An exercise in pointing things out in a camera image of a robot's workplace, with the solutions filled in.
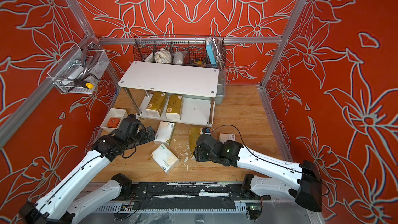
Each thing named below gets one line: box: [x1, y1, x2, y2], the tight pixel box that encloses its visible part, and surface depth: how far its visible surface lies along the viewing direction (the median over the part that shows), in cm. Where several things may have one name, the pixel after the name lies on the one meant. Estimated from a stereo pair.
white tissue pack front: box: [151, 143, 180, 175], surface depth 81 cm
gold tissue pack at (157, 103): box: [145, 91, 168, 118], surface depth 95 cm
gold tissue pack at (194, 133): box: [188, 126, 202, 158], surface depth 79 cm
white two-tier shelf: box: [118, 61, 220, 128], surface depth 79 cm
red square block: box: [106, 117, 121, 129], surface depth 94 cm
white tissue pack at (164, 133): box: [153, 120, 175, 147], surface depth 92 cm
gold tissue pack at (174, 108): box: [165, 94, 184, 121], surface depth 94 cm
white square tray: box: [100, 108, 129, 133], surface depth 95 cm
